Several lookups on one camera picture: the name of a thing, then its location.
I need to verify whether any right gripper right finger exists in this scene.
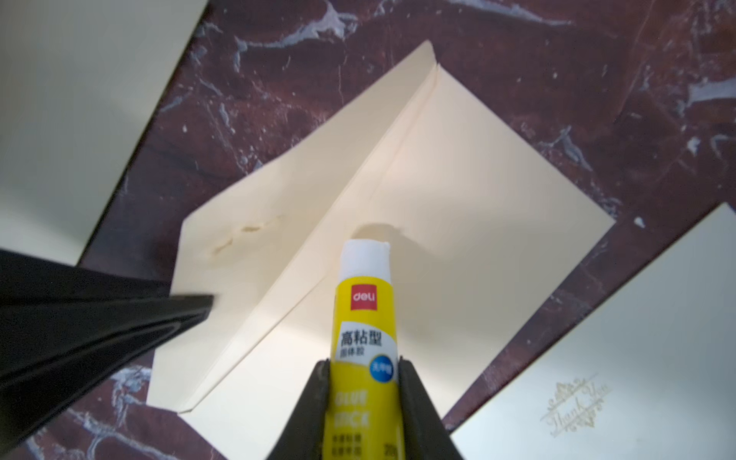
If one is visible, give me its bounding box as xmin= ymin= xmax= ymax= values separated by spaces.
xmin=398 ymin=358 xmax=462 ymax=460

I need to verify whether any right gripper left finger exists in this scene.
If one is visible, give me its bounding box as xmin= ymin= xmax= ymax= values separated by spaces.
xmin=266 ymin=360 xmax=330 ymax=460

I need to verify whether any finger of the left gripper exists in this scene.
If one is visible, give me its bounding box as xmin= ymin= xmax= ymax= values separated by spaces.
xmin=1 ymin=250 xmax=214 ymax=453

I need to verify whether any yellow glue stick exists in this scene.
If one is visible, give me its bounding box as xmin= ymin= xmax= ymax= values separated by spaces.
xmin=322 ymin=240 xmax=406 ymax=459

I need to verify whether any manila envelope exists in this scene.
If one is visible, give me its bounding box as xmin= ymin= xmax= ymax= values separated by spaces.
xmin=452 ymin=204 xmax=735 ymax=459
xmin=147 ymin=42 xmax=613 ymax=459
xmin=1 ymin=1 xmax=205 ymax=265

